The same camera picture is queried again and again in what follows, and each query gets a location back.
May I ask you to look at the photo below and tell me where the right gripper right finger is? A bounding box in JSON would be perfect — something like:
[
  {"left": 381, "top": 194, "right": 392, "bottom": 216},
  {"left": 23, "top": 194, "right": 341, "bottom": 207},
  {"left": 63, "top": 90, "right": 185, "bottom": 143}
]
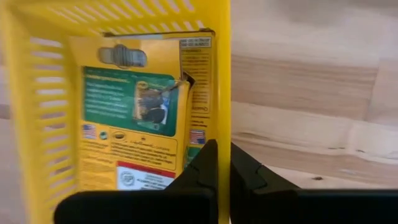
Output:
[{"left": 229, "top": 142, "right": 398, "bottom": 224}]

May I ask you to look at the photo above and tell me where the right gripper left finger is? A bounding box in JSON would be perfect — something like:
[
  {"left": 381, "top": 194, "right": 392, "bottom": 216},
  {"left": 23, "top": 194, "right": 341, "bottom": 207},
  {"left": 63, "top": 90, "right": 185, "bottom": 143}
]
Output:
[{"left": 53, "top": 139, "right": 219, "bottom": 224}]

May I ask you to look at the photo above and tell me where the yellow crayon box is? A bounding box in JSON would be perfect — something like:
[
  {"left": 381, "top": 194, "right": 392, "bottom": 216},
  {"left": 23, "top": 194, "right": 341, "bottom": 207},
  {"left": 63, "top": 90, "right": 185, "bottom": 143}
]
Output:
[
  {"left": 102, "top": 29, "right": 218, "bottom": 170},
  {"left": 67, "top": 35, "right": 191, "bottom": 192}
]

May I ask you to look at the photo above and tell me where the yellow plastic basket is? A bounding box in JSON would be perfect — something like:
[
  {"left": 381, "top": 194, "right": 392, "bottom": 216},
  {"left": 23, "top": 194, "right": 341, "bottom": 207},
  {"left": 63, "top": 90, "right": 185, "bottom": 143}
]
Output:
[{"left": 0, "top": 0, "right": 233, "bottom": 224}]

